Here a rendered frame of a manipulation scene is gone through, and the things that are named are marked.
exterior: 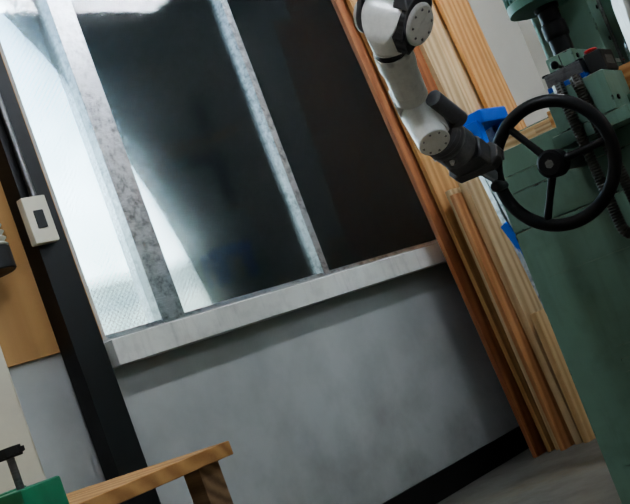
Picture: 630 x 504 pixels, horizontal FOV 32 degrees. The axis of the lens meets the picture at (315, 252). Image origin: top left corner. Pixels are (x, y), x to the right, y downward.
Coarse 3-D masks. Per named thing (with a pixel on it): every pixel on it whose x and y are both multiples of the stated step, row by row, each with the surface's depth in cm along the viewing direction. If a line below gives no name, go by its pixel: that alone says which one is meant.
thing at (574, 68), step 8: (600, 48) 232; (584, 56) 233; (592, 56) 232; (600, 56) 232; (608, 56) 234; (576, 64) 232; (584, 64) 233; (592, 64) 233; (600, 64) 232; (608, 64) 232; (616, 64) 237; (560, 72) 234; (568, 72) 233; (576, 72) 232; (584, 72) 231; (592, 72) 233; (552, 80) 235; (560, 80) 234; (568, 80) 233; (552, 88) 235
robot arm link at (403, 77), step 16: (368, 0) 193; (384, 0) 192; (368, 16) 193; (384, 16) 191; (400, 16) 189; (368, 32) 194; (384, 32) 191; (400, 32) 189; (384, 48) 193; (400, 48) 192; (384, 64) 196; (400, 64) 196; (416, 64) 199; (400, 80) 199; (416, 80) 201; (400, 96) 202; (416, 96) 203
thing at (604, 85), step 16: (592, 80) 229; (608, 80) 228; (624, 80) 237; (576, 96) 231; (592, 96) 230; (608, 96) 228; (624, 96) 233; (560, 112) 234; (576, 112) 232; (560, 128) 234
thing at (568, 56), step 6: (570, 48) 252; (576, 48) 255; (558, 54) 254; (564, 54) 253; (570, 54) 252; (576, 54) 253; (582, 54) 257; (546, 60) 256; (552, 60) 255; (558, 60) 254; (564, 60) 253; (570, 60) 253
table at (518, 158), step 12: (624, 108) 226; (612, 120) 228; (624, 120) 227; (552, 132) 245; (564, 132) 234; (588, 132) 231; (540, 144) 247; (552, 144) 246; (564, 144) 234; (576, 144) 238; (516, 156) 251; (528, 156) 249; (504, 168) 253; (516, 168) 251
